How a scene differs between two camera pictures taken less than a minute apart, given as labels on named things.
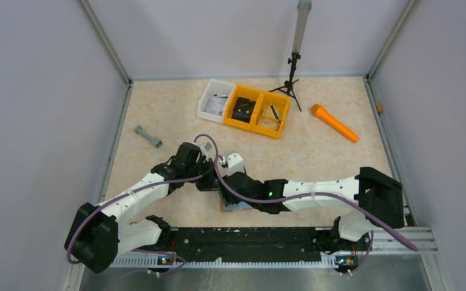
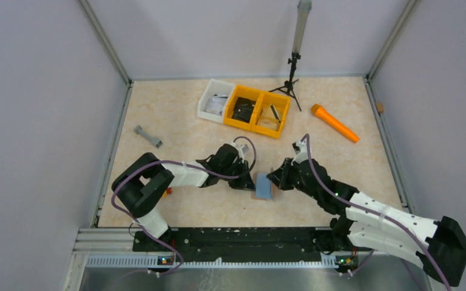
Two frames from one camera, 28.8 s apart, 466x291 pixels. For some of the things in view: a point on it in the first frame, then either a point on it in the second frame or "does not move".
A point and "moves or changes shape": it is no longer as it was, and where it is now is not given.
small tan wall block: (380, 107) does not move
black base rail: (255, 245) does not move
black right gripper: (225, 189) to (285, 175)
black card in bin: (243, 110) does not move
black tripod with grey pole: (304, 10) does not move
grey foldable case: (240, 206) moves or changes shape
